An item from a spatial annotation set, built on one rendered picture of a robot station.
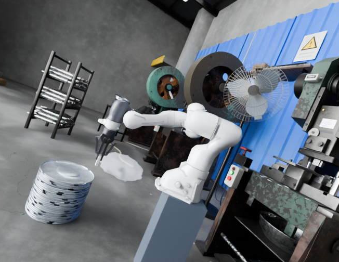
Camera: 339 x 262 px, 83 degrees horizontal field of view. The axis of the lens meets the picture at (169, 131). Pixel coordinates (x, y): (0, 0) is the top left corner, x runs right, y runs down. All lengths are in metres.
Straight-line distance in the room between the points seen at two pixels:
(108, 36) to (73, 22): 1.08
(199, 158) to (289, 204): 0.56
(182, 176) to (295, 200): 0.61
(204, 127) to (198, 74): 1.51
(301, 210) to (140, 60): 6.96
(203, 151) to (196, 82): 1.52
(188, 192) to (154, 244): 0.26
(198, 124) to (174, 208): 0.37
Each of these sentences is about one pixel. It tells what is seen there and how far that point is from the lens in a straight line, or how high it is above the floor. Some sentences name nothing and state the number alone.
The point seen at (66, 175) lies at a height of 0.24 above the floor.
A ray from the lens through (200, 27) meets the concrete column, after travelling 6.70.
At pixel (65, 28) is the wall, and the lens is 7.53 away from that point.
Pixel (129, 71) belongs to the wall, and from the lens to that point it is 7.39.
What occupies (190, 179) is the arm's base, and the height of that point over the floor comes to 0.54.
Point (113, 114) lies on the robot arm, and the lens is 1.14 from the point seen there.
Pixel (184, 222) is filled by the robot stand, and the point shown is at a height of 0.36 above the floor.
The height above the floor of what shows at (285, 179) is 0.68.
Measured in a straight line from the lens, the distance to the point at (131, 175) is 1.92.
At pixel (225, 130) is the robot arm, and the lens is 0.84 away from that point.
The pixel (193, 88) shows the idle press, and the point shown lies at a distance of 2.26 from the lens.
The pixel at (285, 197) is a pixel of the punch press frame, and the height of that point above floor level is 0.60.
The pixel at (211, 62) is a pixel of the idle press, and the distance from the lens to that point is 2.38.
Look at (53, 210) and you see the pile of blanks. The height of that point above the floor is 0.08.
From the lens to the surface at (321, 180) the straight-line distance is 1.37.
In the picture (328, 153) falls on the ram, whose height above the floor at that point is 0.90.
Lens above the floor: 0.75
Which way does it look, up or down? 3 degrees down
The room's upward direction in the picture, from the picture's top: 23 degrees clockwise
